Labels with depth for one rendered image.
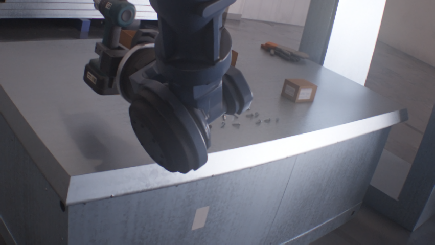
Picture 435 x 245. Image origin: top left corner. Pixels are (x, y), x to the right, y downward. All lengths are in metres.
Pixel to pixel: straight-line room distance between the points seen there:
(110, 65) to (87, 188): 0.27
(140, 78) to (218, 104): 0.15
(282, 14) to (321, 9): 5.82
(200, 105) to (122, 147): 0.34
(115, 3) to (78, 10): 3.81
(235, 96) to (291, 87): 0.88
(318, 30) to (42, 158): 2.08
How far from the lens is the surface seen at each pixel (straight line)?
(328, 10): 2.77
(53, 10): 4.81
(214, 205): 1.38
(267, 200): 1.59
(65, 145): 1.06
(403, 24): 11.12
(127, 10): 1.10
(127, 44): 1.91
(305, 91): 1.76
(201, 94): 0.80
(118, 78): 0.99
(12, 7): 4.69
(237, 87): 0.87
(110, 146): 1.09
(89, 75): 1.19
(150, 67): 0.91
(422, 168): 2.48
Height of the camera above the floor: 1.14
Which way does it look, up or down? 18 degrees down
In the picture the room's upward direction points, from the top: 14 degrees clockwise
